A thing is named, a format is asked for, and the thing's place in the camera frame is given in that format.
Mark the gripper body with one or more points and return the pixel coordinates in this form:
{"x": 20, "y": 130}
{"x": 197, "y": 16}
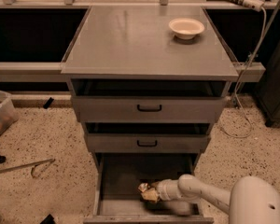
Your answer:
{"x": 162, "y": 188}

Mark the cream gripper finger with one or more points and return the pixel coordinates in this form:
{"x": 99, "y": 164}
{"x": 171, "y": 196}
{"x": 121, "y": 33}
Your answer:
{"x": 150, "y": 195}

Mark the orange soda can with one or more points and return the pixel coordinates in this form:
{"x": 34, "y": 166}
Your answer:
{"x": 143, "y": 187}

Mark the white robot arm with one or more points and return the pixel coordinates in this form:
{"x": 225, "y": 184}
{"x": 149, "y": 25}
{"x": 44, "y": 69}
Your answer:
{"x": 251, "y": 200}

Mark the bottom grey drawer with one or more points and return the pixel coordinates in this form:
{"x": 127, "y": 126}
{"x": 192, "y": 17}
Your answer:
{"x": 118, "y": 200}

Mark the grey drawer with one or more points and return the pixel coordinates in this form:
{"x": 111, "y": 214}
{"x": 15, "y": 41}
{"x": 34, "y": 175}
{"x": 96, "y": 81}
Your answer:
{"x": 146, "y": 137}
{"x": 161, "y": 101}
{"x": 118, "y": 200}

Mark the middle grey drawer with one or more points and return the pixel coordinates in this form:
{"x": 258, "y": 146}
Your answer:
{"x": 146, "y": 137}

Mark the grey drawer cabinet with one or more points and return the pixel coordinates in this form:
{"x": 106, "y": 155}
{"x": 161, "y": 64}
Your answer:
{"x": 135, "y": 42}

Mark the top grey drawer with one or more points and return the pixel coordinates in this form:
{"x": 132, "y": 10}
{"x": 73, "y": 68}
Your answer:
{"x": 161, "y": 101}

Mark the black object bottom edge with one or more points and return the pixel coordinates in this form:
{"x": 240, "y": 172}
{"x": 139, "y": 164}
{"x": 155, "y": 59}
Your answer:
{"x": 49, "y": 219}

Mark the metal grabber stick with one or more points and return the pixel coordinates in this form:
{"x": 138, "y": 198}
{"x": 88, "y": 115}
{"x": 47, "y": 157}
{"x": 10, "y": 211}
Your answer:
{"x": 31, "y": 164}

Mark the small black floor block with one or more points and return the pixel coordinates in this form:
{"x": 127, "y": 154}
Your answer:
{"x": 48, "y": 103}

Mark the dark cabinet at right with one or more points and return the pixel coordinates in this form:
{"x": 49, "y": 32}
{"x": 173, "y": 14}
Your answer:
{"x": 267, "y": 92}

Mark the white paper bowl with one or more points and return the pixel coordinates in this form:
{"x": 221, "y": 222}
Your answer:
{"x": 186, "y": 29}

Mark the clear plastic storage bin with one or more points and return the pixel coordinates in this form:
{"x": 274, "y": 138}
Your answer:
{"x": 8, "y": 114}

